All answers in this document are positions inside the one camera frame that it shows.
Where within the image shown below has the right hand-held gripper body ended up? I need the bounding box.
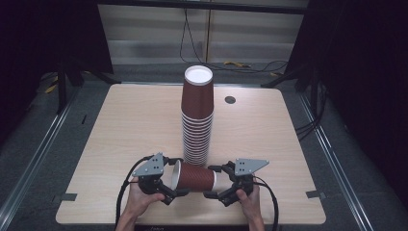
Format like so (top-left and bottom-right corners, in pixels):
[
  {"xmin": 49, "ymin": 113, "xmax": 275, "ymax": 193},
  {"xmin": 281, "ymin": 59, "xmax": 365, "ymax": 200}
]
[{"xmin": 220, "ymin": 158, "xmax": 270, "ymax": 208}]

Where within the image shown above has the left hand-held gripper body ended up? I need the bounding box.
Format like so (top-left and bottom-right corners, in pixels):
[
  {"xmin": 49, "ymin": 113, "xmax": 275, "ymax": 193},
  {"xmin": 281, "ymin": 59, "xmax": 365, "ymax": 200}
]
[{"xmin": 132, "ymin": 152, "xmax": 170, "ymax": 195}]

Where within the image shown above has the single brown paper cup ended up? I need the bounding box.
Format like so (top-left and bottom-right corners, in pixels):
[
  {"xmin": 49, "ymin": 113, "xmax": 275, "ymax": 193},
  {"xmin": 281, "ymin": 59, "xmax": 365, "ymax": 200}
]
[{"xmin": 170, "ymin": 160, "xmax": 217, "ymax": 193}]

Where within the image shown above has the stack of brown paper cups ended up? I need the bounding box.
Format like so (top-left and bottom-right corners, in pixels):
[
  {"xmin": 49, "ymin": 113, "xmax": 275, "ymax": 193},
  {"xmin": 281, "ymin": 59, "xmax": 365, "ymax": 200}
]
[{"xmin": 180, "ymin": 64, "xmax": 215, "ymax": 167}]

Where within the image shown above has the person's right hand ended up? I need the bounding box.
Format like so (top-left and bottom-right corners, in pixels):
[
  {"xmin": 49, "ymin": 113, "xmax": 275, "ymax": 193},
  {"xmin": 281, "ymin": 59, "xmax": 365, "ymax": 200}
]
[{"xmin": 236, "ymin": 184, "xmax": 262, "ymax": 220}]

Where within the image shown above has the person's left hand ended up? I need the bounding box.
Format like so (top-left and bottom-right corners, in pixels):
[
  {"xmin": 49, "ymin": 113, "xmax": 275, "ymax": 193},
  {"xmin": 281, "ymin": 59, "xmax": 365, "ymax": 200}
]
[{"xmin": 123, "ymin": 181, "xmax": 166, "ymax": 219}]

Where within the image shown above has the grey tape strip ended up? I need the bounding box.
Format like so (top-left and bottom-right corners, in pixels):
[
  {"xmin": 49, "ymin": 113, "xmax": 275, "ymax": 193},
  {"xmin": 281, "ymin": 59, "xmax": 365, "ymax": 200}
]
[
  {"xmin": 305, "ymin": 190, "xmax": 327, "ymax": 199},
  {"xmin": 52, "ymin": 192, "xmax": 78, "ymax": 203}
]

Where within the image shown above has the black metal stand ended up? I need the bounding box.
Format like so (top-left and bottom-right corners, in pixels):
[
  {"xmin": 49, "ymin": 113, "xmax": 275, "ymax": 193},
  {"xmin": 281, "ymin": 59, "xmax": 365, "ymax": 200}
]
[
  {"xmin": 260, "ymin": 66, "xmax": 319, "ymax": 90},
  {"xmin": 56, "ymin": 57, "xmax": 122, "ymax": 116}
]

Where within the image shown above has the dark curtain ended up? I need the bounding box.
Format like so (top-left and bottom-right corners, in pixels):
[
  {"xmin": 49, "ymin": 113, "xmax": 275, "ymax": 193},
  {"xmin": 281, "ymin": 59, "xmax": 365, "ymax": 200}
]
[
  {"xmin": 284, "ymin": 0, "xmax": 408, "ymax": 208},
  {"xmin": 0, "ymin": 0, "xmax": 114, "ymax": 143}
]

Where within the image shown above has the black overhead beam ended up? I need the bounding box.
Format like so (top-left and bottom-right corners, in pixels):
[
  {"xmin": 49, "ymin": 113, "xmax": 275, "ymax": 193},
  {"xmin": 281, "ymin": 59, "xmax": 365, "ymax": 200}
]
[{"xmin": 95, "ymin": 0, "xmax": 311, "ymax": 15}]

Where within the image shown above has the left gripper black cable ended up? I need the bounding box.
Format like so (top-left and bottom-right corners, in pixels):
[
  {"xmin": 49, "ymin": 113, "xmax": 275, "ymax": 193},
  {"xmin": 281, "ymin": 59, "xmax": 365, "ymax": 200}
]
[{"xmin": 114, "ymin": 155, "xmax": 156, "ymax": 229}]

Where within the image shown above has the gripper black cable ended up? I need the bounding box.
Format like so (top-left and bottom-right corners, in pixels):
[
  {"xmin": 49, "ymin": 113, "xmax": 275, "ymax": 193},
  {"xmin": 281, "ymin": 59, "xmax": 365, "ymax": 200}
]
[
  {"xmin": 114, "ymin": 155, "xmax": 156, "ymax": 229},
  {"xmin": 252, "ymin": 175, "xmax": 280, "ymax": 231}
]

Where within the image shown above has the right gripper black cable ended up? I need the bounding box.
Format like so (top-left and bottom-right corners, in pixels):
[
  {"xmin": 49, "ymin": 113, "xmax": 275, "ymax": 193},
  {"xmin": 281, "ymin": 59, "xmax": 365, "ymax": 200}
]
[{"xmin": 252, "ymin": 175, "xmax": 280, "ymax": 231}]

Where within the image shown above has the bundle of black cables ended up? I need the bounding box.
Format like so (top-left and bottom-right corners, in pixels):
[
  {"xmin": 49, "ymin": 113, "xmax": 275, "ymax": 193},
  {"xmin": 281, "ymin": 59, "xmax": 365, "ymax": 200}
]
[{"xmin": 294, "ymin": 82, "xmax": 329, "ymax": 141}]

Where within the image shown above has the metal floor rail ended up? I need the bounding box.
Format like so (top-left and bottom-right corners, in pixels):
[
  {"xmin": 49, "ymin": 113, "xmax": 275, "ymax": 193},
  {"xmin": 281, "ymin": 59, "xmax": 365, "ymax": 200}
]
[
  {"xmin": 297, "ymin": 92, "xmax": 375, "ymax": 231},
  {"xmin": 0, "ymin": 86, "xmax": 81, "ymax": 223}
]

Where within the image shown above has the black floor cable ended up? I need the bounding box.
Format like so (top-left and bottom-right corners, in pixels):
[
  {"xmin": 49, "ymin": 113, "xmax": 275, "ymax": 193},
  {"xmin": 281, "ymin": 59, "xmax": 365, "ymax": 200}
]
[{"xmin": 210, "ymin": 60, "xmax": 289, "ymax": 74}]

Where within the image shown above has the black hanging looped cable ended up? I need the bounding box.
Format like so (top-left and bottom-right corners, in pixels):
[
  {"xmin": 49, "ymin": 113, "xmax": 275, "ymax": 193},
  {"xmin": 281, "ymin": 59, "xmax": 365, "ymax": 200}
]
[{"xmin": 179, "ymin": 8, "xmax": 202, "ymax": 65}]

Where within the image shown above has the thin straight hanging cable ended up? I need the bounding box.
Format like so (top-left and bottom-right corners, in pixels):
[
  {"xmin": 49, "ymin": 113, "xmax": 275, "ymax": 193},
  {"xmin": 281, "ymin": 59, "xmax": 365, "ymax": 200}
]
[{"xmin": 205, "ymin": 9, "xmax": 213, "ymax": 64}]

